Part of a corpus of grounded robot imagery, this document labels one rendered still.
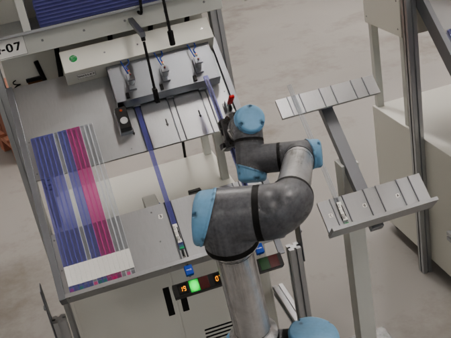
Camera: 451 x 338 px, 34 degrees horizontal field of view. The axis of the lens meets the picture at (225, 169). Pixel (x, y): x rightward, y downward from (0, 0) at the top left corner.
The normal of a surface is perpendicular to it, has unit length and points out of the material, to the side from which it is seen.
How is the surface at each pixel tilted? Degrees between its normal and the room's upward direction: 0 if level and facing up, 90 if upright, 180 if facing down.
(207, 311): 90
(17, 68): 90
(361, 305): 90
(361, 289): 90
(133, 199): 0
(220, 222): 73
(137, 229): 45
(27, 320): 0
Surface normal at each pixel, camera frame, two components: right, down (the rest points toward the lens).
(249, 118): 0.15, -0.14
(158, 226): 0.07, -0.37
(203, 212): -0.25, -0.28
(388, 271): -0.17, -0.89
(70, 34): 0.27, 0.37
